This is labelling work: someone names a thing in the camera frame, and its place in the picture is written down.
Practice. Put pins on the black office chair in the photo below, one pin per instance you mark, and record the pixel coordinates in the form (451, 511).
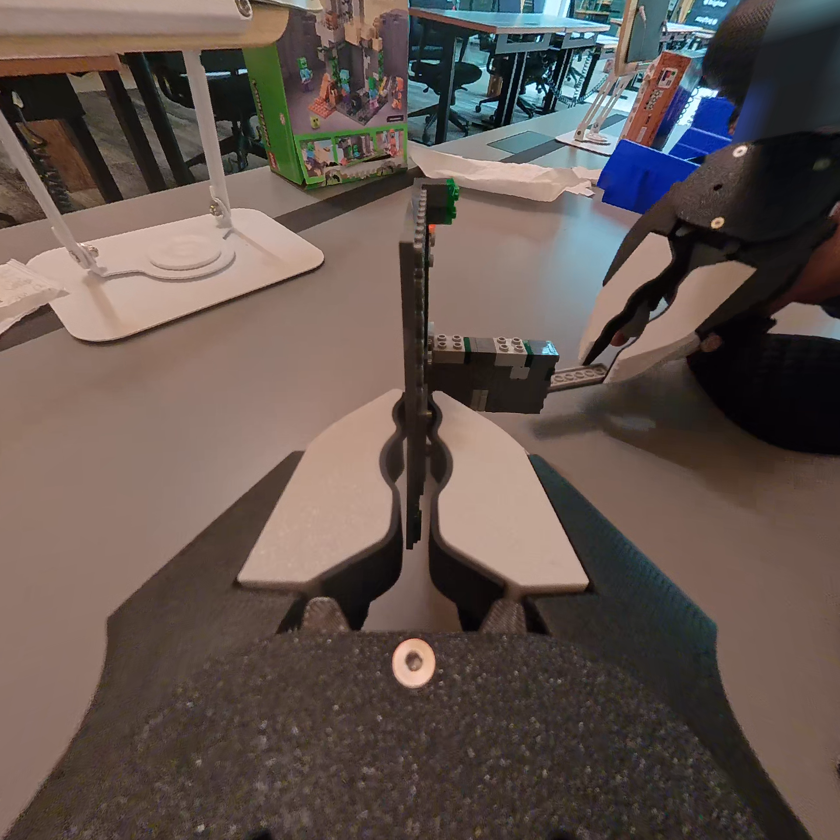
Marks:
(453, 72)

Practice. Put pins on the orange white cardboard box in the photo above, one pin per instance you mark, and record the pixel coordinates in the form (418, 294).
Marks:
(663, 98)

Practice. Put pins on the small white paper packet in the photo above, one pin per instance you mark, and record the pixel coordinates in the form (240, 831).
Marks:
(26, 295)

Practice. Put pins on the grey toy brick build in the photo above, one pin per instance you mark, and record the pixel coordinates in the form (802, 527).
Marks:
(413, 328)

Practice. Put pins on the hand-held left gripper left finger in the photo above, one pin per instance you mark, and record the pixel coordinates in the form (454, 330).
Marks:
(328, 505)

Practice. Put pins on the office table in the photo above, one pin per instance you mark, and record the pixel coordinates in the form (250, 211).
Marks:
(499, 23)

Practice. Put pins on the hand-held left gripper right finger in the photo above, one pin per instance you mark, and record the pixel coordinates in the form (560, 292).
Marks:
(505, 505)

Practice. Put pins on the grey desk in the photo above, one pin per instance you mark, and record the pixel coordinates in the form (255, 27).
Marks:
(197, 407)

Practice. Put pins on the person's right hand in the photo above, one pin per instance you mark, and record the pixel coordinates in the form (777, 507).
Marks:
(814, 275)

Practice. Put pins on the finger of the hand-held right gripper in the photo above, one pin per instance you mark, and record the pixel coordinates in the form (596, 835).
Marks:
(709, 289)
(623, 282)

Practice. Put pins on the crumpled white paper bag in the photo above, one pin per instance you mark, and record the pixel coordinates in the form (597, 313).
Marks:
(505, 174)

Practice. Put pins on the dark board on wooden stand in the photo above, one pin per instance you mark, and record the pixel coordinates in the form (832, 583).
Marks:
(649, 33)

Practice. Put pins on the green toy brick set box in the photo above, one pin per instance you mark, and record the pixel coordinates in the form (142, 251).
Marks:
(328, 98)

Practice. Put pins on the dark wooden table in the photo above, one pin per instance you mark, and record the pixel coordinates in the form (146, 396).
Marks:
(59, 65)

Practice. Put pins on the light grey long brick plate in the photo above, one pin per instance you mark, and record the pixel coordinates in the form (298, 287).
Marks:
(581, 377)

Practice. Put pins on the white lamp base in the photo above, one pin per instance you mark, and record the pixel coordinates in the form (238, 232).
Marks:
(197, 262)

